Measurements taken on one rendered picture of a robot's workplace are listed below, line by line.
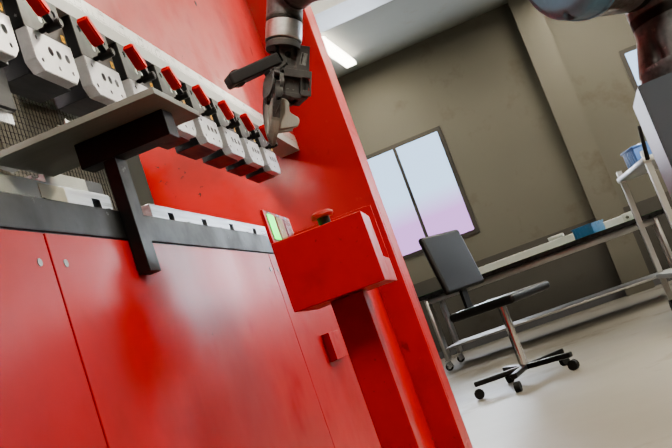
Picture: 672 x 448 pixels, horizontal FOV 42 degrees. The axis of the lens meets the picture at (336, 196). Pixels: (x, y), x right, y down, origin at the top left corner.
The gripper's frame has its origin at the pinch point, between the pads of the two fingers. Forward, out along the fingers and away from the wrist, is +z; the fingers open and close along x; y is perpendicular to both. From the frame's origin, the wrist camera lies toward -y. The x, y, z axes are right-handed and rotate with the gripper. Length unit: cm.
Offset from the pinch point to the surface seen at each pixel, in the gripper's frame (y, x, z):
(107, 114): -35, -41, 11
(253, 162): 20, 88, -17
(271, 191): 49, 167, -26
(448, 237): 206, 316, -41
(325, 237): 2.4, -26.9, 23.4
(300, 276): -0.8, -24.2, 29.7
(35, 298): -43, -59, 38
